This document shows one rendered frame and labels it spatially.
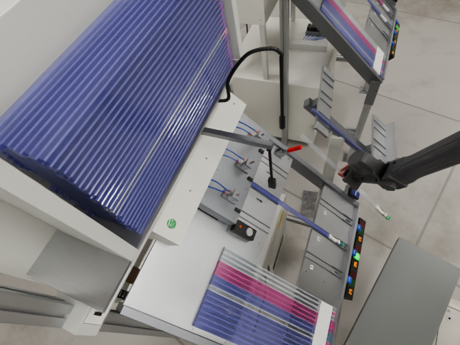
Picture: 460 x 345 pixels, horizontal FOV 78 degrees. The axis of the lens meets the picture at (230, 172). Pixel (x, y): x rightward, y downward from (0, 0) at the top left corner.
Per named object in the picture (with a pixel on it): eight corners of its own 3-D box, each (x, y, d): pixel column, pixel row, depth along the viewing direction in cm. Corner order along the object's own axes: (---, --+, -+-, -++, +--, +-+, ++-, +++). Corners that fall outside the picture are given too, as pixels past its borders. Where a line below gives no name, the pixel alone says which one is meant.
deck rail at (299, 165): (347, 205, 126) (359, 202, 121) (346, 209, 126) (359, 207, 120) (220, 109, 103) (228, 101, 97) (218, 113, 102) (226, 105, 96)
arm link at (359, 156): (398, 192, 81) (411, 167, 83) (371, 168, 79) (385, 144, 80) (366, 189, 93) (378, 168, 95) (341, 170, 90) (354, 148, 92)
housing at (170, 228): (225, 120, 104) (246, 104, 92) (162, 246, 82) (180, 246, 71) (207, 107, 101) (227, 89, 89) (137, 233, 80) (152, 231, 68)
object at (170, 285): (284, 162, 113) (293, 159, 108) (221, 343, 84) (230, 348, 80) (218, 112, 101) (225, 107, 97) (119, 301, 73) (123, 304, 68)
